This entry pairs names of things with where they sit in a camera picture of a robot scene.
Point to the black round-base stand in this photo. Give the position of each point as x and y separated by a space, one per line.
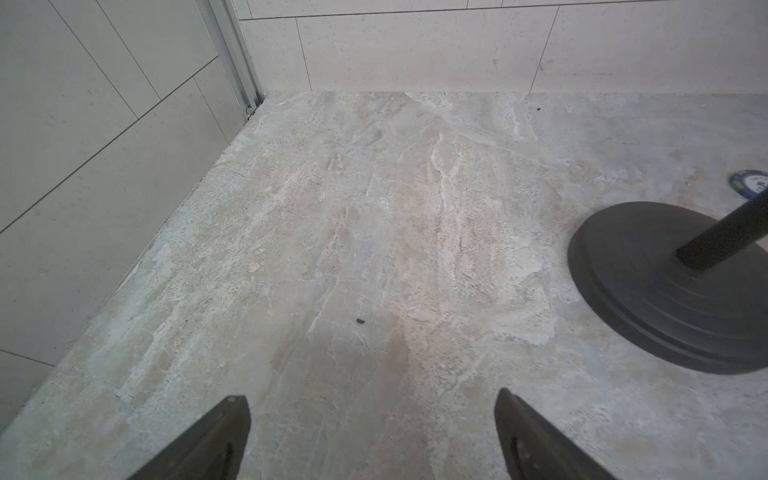
681 285

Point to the metal corner profile left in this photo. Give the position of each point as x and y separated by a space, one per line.
223 25

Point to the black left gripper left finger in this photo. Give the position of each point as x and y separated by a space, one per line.
212 448

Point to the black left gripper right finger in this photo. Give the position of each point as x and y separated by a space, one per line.
534 449

